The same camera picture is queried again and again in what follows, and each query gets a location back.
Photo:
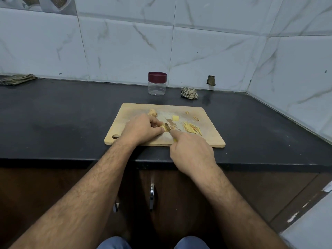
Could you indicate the person's left hand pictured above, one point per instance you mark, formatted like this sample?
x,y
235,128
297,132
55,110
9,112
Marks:
x,y
141,129

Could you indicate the person's right hand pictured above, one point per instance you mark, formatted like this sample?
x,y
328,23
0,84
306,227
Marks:
x,y
193,154

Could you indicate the small ginger end piece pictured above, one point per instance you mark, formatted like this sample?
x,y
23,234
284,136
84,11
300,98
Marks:
x,y
152,113

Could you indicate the wooden cutting board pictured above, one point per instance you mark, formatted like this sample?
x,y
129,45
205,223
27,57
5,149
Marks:
x,y
116,129

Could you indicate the pile of ginger strips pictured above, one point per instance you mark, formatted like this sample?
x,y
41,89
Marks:
x,y
192,128

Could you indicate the pile of yellow ginger slices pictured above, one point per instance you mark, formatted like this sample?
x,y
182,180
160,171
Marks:
x,y
176,117

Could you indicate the clear jar maroon lid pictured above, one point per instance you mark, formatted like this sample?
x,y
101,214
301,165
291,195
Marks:
x,y
157,89

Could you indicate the person's right forearm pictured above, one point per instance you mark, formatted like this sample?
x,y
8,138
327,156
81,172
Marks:
x,y
244,212

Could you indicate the person's left forearm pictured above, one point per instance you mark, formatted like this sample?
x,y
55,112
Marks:
x,y
67,202

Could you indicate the small ginger peel scraps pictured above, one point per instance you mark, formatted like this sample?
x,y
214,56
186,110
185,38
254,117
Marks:
x,y
193,116

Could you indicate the black countertop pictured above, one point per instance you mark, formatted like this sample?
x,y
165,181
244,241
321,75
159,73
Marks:
x,y
52,121

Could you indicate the person's blue clothing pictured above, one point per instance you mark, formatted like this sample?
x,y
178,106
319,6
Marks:
x,y
153,243

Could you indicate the crumpled patterned cloth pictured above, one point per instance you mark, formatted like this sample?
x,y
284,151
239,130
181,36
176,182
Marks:
x,y
190,93

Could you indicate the brown wooden cabinet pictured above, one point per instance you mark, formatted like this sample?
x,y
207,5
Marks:
x,y
52,204

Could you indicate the folded green cloth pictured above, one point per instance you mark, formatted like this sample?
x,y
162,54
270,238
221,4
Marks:
x,y
17,79

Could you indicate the decorative picture tiles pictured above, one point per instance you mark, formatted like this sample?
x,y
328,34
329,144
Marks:
x,y
36,2

